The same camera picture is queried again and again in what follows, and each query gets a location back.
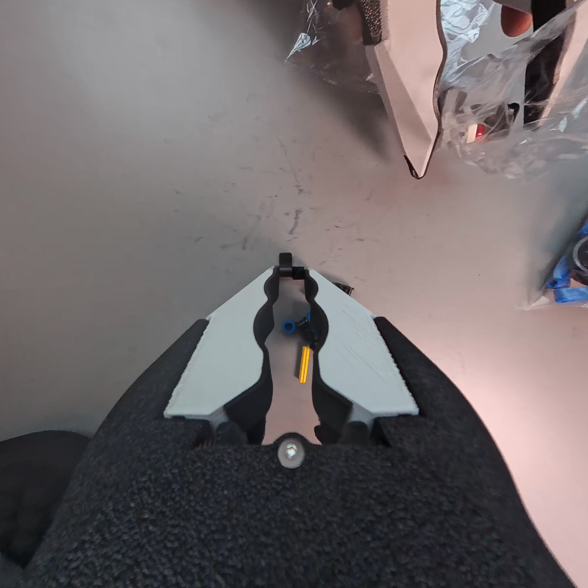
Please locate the small clear plastic bag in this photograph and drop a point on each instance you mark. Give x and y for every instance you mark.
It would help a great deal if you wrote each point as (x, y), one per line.
(487, 92)

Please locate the yellow toy axle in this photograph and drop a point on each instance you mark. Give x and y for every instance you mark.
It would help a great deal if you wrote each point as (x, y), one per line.
(304, 365)

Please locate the grey desk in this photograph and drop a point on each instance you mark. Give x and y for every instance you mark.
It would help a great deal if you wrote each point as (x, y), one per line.
(115, 138)

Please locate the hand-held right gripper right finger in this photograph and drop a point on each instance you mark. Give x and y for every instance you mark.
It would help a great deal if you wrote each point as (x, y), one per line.
(363, 367)

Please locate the large clear toy brick bag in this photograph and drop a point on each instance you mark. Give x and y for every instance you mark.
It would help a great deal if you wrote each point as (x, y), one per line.
(569, 275)

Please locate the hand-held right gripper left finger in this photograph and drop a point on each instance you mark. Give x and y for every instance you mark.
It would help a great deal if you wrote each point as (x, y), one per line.
(220, 367)

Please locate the black toy connector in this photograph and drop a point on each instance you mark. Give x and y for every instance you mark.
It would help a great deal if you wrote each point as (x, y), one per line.
(285, 264)

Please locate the person's left hand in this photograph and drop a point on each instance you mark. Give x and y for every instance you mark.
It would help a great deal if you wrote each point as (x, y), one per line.
(517, 23)

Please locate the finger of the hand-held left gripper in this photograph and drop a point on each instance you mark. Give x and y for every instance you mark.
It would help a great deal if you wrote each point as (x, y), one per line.
(413, 69)
(574, 69)

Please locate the flat empty clear bag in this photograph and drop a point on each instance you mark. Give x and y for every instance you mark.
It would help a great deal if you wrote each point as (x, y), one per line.
(330, 50)

